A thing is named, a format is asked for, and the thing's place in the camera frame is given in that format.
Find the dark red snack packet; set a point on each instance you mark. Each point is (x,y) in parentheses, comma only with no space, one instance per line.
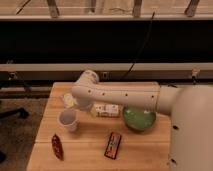
(57,147)

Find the green ceramic bowl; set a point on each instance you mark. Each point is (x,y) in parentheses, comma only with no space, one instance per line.
(138,119)

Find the white labelled bottle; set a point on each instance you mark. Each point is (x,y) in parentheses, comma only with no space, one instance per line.
(105,110)

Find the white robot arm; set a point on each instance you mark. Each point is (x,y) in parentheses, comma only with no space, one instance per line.
(190,109)

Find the crumpled white paper ball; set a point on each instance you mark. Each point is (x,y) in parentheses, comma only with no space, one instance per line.
(68,100)

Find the red chocolate bar wrapper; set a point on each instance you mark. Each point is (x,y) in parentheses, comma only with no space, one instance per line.
(113,145)

